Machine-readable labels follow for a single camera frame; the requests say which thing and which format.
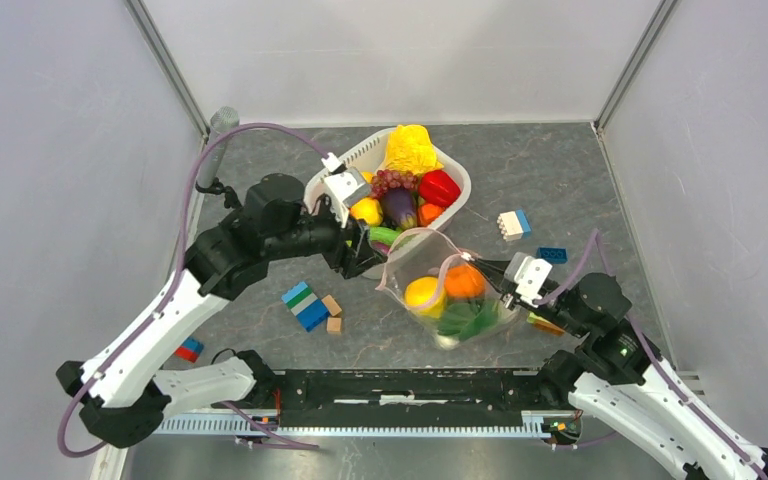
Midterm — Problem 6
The clear zip top bag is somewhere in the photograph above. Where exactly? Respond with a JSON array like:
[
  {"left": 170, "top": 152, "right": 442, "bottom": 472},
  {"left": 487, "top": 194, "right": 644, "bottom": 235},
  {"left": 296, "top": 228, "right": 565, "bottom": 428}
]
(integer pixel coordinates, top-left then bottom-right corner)
[{"left": 377, "top": 228, "right": 518, "bottom": 350}]

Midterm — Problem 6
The yellow lemon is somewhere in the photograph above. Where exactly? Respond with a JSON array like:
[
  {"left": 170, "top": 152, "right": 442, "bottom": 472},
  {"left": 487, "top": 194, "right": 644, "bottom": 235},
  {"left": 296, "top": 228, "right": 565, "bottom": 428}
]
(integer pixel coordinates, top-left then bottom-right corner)
[{"left": 403, "top": 276, "right": 446, "bottom": 319}]

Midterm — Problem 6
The green leafy bok choy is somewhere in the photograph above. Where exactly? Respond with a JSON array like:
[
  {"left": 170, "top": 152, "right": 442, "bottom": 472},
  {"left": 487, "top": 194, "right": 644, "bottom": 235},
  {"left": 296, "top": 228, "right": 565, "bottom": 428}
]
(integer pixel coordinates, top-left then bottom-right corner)
[{"left": 436, "top": 300, "right": 500, "bottom": 342}]

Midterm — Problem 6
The green cucumber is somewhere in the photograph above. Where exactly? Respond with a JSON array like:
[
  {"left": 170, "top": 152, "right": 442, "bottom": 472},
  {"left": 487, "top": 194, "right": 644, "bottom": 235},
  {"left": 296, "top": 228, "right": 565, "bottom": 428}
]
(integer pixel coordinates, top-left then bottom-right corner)
[{"left": 369, "top": 226, "right": 401, "bottom": 246}]

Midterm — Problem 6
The dark purple eggplant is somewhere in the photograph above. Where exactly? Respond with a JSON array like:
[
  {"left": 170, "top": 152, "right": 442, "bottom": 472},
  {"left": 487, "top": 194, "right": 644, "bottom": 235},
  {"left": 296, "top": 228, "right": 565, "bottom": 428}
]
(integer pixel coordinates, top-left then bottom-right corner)
[{"left": 380, "top": 188, "right": 418, "bottom": 230}]

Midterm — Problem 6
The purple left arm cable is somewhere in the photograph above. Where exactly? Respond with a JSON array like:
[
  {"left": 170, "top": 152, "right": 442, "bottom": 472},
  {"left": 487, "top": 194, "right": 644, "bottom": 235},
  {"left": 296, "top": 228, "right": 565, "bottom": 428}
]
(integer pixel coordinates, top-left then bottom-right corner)
[{"left": 57, "top": 122, "right": 332, "bottom": 460}]

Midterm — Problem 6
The aluminium frame rail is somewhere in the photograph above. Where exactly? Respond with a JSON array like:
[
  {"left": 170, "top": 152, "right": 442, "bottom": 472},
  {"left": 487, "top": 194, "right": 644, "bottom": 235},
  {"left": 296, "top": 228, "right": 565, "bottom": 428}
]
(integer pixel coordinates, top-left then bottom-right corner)
[{"left": 89, "top": 368, "right": 703, "bottom": 480}]

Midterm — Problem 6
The small orange pepper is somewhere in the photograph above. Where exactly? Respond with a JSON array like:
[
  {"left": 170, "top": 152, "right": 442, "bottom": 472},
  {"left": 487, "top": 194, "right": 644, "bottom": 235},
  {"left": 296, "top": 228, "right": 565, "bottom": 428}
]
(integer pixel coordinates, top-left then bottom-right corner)
[{"left": 417, "top": 203, "right": 445, "bottom": 227}]

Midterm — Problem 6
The purple onion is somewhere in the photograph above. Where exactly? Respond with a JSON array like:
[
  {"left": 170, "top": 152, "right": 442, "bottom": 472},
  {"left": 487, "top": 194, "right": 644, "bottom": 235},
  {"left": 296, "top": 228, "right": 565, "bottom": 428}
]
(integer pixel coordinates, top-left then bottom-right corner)
[{"left": 371, "top": 241, "right": 390, "bottom": 256}]

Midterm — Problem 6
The orange fruit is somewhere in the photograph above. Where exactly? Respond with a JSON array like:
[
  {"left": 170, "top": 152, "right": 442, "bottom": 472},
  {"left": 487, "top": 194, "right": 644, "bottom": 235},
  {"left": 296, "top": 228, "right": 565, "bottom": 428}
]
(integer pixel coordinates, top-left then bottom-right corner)
[{"left": 443, "top": 264, "right": 486, "bottom": 300}]

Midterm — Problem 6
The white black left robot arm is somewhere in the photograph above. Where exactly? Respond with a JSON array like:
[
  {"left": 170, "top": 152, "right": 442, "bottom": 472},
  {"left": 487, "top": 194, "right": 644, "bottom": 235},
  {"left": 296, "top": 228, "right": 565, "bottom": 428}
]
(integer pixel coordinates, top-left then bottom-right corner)
[{"left": 56, "top": 169, "right": 382, "bottom": 448}]

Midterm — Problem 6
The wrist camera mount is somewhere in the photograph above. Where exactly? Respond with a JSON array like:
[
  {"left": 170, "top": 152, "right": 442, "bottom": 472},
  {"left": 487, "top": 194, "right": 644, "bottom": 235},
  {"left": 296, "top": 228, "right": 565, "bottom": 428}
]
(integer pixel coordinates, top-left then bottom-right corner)
[
  {"left": 322, "top": 152, "right": 372, "bottom": 227},
  {"left": 503, "top": 252, "right": 553, "bottom": 307}
]

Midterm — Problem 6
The red bell pepper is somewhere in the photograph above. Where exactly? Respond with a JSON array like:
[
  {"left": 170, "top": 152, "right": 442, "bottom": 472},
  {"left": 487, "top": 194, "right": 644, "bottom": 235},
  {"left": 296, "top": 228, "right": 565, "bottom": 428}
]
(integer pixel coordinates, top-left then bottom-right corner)
[{"left": 418, "top": 170, "right": 462, "bottom": 208}]

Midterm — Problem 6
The blue lego brick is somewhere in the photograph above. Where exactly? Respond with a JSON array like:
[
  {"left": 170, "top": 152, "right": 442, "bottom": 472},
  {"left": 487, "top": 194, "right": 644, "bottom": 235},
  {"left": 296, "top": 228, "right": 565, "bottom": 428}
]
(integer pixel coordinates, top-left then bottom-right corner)
[{"left": 536, "top": 246, "right": 568, "bottom": 265}]

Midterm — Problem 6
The grey microphone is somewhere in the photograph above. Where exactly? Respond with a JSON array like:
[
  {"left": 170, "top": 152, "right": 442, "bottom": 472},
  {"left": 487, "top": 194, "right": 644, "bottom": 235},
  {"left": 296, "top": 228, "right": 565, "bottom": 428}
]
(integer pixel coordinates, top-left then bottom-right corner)
[{"left": 195, "top": 106, "right": 240, "bottom": 192}]

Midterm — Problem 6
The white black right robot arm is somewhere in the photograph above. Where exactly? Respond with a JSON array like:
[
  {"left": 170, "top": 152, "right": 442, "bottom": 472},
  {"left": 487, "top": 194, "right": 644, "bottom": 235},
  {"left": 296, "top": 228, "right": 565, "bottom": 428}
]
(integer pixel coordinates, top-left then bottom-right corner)
[{"left": 470, "top": 253, "right": 768, "bottom": 479}]

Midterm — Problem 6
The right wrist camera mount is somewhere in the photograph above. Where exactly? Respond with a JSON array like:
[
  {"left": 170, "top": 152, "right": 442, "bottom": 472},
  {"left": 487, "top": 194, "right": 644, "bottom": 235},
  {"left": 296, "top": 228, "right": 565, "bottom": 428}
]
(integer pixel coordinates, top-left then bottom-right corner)
[{"left": 503, "top": 252, "right": 553, "bottom": 307}]

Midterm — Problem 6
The white plastic basket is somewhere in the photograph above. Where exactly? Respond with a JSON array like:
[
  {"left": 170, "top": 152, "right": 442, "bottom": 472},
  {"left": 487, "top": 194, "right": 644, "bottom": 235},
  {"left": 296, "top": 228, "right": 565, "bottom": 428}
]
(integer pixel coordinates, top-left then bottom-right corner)
[{"left": 340, "top": 124, "right": 471, "bottom": 252}]

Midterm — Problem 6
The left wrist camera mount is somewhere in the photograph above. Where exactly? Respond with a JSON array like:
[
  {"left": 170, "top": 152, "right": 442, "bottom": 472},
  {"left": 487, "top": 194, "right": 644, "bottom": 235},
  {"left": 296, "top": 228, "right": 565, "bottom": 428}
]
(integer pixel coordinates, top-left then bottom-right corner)
[{"left": 322, "top": 152, "right": 372, "bottom": 227}]

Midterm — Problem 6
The blue striped block stack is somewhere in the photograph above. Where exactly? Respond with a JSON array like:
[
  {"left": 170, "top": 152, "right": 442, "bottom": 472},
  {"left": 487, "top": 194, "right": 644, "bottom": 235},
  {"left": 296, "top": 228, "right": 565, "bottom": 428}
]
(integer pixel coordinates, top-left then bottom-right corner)
[{"left": 281, "top": 281, "right": 330, "bottom": 332}]

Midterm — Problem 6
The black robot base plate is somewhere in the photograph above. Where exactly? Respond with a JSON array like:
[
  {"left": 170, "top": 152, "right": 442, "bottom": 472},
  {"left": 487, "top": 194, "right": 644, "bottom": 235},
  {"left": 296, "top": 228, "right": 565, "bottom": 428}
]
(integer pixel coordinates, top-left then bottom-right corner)
[{"left": 210, "top": 368, "right": 577, "bottom": 429}]

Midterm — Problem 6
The orange toy block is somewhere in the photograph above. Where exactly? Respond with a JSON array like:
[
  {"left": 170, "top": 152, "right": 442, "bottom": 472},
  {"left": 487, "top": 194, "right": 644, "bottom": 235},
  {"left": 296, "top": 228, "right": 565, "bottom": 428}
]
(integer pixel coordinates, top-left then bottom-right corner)
[{"left": 527, "top": 312, "right": 565, "bottom": 336}]

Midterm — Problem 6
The tan wooden block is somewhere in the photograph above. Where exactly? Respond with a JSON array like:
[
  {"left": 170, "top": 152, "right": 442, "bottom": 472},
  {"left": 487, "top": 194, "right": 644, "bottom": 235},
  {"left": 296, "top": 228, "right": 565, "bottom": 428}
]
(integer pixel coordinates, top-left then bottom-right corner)
[
  {"left": 321, "top": 295, "right": 343, "bottom": 317},
  {"left": 326, "top": 317, "right": 343, "bottom": 335}
]

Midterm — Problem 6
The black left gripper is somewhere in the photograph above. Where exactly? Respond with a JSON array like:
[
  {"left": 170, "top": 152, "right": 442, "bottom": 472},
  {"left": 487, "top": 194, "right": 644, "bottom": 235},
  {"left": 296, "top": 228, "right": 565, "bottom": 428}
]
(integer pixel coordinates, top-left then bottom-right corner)
[{"left": 267, "top": 196, "right": 389, "bottom": 279}]

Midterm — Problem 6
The purple grapes bunch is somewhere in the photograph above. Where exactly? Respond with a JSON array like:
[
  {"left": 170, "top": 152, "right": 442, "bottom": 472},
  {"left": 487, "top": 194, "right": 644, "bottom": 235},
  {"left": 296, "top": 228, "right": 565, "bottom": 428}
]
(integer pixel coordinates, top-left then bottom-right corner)
[{"left": 369, "top": 170, "right": 419, "bottom": 199}]

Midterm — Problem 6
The white and blue block stack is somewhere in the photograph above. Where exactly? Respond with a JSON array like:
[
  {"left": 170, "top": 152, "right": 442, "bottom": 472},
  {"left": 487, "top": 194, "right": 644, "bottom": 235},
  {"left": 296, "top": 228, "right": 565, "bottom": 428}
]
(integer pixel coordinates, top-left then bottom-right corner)
[{"left": 497, "top": 209, "right": 532, "bottom": 242}]

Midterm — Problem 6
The red and blue block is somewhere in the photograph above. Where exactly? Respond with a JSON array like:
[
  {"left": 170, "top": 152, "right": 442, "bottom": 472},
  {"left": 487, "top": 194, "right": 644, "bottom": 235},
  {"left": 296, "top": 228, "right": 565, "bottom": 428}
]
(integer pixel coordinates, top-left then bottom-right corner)
[{"left": 174, "top": 337, "right": 204, "bottom": 363}]

